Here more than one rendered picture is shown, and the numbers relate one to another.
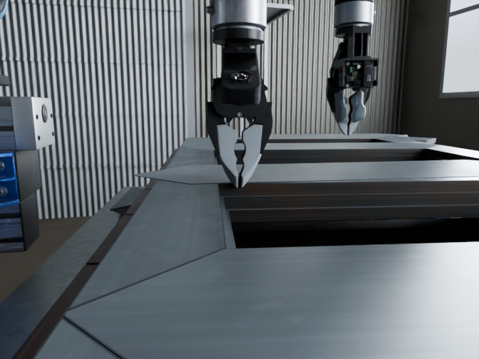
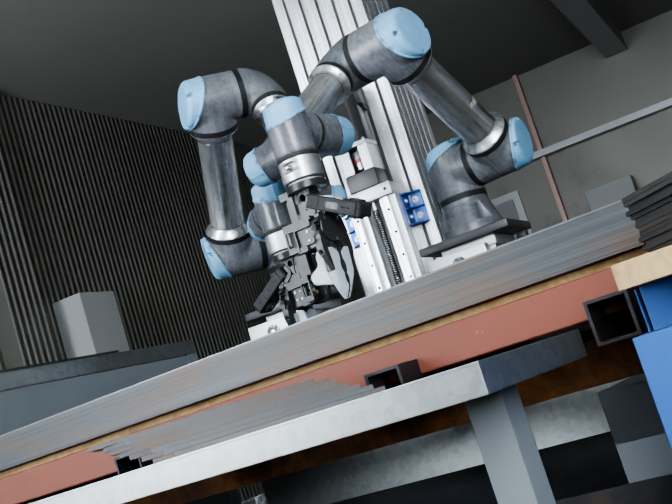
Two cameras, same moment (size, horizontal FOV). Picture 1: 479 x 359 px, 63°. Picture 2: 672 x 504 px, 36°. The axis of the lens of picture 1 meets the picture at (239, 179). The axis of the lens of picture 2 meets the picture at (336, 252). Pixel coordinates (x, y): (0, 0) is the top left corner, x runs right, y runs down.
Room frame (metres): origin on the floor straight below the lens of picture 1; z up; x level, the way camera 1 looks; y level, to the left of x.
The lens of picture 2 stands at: (1.86, -1.64, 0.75)
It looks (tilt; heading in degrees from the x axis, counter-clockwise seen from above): 8 degrees up; 126
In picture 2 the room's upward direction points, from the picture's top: 18 degrees counter-clockwise
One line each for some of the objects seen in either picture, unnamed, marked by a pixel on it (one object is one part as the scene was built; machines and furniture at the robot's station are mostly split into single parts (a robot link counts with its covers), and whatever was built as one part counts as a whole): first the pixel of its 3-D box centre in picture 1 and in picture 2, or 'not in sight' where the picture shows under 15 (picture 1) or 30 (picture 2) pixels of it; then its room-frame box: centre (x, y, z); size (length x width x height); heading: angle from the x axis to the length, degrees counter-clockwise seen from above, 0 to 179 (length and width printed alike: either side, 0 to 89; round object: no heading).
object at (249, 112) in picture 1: (237, 78); (299, 279); (0.57, 0.00, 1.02); 0.09 x 0.08 x 0.12; 4
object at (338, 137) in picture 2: not in sight; (317, 138); (0.81, -0.12, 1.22); 0.11 x 0.11 x 0.08; 0
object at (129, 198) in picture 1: (146, 199); not in sight; (1.18, 0.28, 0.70); 0.39 x 0.12 x 0.04; 4
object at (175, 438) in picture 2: not in sight; (188, 434); (0.96, -0.78, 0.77); 0.45 x 0.20 x 0.04; 4
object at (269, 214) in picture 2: not in sight; (274, 208); (0.56, 0.00, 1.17); 0.09 x 0.08 x 0.11; 142
